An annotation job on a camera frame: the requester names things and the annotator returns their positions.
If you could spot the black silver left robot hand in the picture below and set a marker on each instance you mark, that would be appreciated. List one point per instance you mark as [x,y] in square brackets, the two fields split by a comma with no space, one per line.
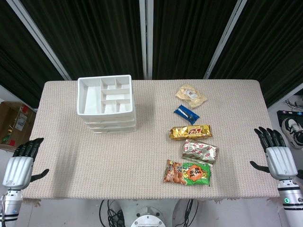
[17,170]

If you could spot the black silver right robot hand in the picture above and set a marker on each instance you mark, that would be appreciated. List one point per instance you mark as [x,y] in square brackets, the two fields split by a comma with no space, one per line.
[281,163]

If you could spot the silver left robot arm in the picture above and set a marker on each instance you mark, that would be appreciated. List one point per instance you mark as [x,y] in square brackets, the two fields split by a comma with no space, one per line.
[11,203]

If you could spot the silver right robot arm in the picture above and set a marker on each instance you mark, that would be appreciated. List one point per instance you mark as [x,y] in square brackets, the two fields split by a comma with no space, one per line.
[290,203]

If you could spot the white black sneaker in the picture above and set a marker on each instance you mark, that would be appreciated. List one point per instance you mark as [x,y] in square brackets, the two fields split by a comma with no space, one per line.
[293,130]

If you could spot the brown cardboard box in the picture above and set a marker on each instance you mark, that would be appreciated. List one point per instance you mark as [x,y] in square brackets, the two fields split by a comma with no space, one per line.
[14,127]

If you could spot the black device box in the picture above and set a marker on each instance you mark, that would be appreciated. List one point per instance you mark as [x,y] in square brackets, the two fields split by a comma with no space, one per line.
[284,114]

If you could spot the silver red-print snack pack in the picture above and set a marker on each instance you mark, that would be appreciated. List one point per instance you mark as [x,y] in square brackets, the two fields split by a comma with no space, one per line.
[200,151]

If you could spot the green orange snack bag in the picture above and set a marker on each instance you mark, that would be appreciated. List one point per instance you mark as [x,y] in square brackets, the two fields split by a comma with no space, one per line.
[187,173]

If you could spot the gold snack pack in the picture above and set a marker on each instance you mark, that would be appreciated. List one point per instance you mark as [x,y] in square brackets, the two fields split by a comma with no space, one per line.
[189,132]

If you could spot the beige waffle tablecloth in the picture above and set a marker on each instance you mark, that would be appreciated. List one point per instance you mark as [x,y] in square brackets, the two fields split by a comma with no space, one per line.
[118,160]

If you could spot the blue snack packet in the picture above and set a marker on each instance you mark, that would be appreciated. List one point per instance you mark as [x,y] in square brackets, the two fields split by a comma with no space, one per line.
[185,113]

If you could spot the black curtain panel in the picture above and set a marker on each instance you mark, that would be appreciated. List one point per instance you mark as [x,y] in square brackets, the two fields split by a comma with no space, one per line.
[16,59]
[94,35]
[189,35]
[267,47]

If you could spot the clear bag of beige snacks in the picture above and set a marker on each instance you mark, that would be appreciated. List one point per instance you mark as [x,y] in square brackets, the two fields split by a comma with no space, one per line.
[190,95]

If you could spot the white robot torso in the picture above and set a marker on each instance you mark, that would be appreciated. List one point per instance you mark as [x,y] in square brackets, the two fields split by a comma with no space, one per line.
[148,220]

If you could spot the white compartment tray stack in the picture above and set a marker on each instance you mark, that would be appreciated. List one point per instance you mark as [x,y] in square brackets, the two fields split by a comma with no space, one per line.
[94,94]

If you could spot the white frame post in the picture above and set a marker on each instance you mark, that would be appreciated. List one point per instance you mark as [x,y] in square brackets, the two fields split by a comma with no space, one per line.
[225,40]
[146,40]
[38,37]

